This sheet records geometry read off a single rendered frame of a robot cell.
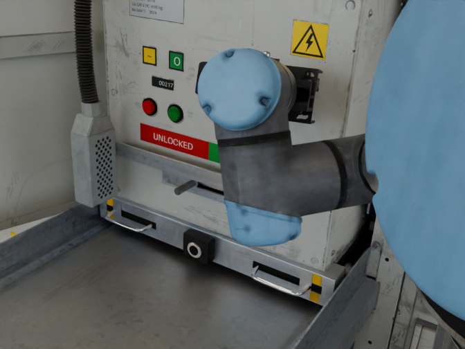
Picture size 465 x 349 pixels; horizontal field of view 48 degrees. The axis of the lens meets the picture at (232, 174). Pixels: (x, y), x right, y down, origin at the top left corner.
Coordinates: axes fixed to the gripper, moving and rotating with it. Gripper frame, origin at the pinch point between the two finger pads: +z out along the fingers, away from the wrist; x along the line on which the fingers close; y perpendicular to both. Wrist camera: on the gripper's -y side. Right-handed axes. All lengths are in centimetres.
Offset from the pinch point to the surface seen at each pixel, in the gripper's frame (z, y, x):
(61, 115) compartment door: 21, -51, -11
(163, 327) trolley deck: -5.0, -12.7, -40.3
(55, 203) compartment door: 23, -53, -32
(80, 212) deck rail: 14, -41, -30
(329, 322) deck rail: 3.4, 13.4, -36.7
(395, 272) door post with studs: 18.6, 23.5, -30.6
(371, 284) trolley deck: 18.7, 19.6, -34.0
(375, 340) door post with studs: 23, 23, -47
